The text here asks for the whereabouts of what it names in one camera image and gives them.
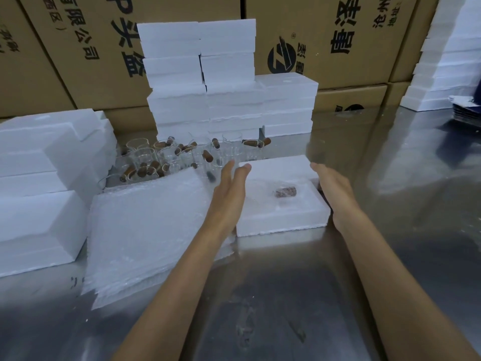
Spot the stack of dark flat sheets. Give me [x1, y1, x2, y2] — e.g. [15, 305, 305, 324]
[450, 95, 481, 121]

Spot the person's right hand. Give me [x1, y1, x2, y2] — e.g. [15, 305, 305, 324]
[310, 162, 364, 232]

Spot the cork-stoppered glass jar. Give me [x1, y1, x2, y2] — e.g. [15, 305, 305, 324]
[246, 182, 298, 202]

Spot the stack of bubble wrap sheets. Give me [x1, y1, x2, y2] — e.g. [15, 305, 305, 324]
[81, 167, 241, 311]

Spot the tall stack of foam boxes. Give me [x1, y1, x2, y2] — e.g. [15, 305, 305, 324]
[137, 19, 319, 142]

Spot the person's left hand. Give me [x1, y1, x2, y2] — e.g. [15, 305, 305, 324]
[206, 159, 252, 232]

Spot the wall of brown cardboard cartons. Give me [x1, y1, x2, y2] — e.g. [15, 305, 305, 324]
[0, 0, 441, 136]

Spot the person's right forearm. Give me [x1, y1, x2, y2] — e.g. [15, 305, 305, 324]
[332, 212, 480, 361]

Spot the stepped stack of foam boxes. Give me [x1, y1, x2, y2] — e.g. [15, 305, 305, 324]
[400, 0, 481, 112]

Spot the open white foam box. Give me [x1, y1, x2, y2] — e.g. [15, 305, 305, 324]
[236, 155, 332, 238]

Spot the low stack of foam boxes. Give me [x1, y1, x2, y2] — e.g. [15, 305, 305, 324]
[0, 108, 118, 279]

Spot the group of corked glass jars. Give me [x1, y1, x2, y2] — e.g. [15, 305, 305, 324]
[98, 132, 272, 185]

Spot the person's left forearm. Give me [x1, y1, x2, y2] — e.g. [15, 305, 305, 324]
[111, 217, 249, 361]

